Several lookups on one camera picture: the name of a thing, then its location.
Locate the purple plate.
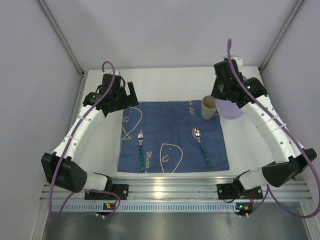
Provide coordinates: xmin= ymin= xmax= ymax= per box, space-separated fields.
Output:
xmin=215 ymin=98 xmax=244 ymax=120

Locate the beige cup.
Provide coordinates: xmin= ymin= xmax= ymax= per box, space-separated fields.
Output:
xmin=201 ymin=95 xmax=218 ymax=120

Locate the fork with green handle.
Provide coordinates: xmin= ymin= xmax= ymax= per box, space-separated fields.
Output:
xmin=137 ymin=130 xmax=145 ymax=173

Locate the blue cloth placemat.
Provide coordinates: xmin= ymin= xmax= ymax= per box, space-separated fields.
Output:
xmin=117 ymin=100 xmax=230 ymax=174

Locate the spoon with green handle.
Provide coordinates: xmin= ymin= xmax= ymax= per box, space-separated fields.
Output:
xmin=192 ymin=127 xmax=211 ymax=168

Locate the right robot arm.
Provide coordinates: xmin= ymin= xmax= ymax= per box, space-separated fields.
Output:
xmin=211 ymin=59 xmax=317 ymax=194

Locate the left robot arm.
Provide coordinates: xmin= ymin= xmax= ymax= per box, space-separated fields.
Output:
xmin=41 ymin=73 xmax=139 ymax=193

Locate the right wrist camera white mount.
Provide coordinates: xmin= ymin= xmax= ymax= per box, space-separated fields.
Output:
xmin=223 ymin=54 xmax=244 ymax=68

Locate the aluminium rail frame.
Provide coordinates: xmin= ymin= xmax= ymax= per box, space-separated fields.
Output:
xmin=39 ymin=176 xmax=312 ymax=202

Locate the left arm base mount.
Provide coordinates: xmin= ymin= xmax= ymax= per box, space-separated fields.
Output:
xmin=84 ymin=184 xmax=129 ymax=201

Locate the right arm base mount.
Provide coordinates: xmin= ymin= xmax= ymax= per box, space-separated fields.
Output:
xmin=216 ymin=176 xmax=264 ymax=203

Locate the perforated cable duct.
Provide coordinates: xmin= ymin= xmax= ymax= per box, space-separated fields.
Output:
xmin=52 ymin=201 xmax=252 ymax=213

